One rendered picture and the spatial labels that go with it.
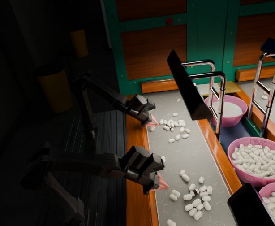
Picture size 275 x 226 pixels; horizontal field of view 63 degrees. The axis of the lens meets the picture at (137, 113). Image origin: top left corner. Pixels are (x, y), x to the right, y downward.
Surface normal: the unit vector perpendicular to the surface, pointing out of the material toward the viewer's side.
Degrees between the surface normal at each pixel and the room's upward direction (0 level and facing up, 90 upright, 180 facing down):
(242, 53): 90
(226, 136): 0
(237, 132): 0
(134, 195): 0
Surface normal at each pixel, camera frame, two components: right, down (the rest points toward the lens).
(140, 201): -0.11, -0.83
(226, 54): 0.04, 0.55
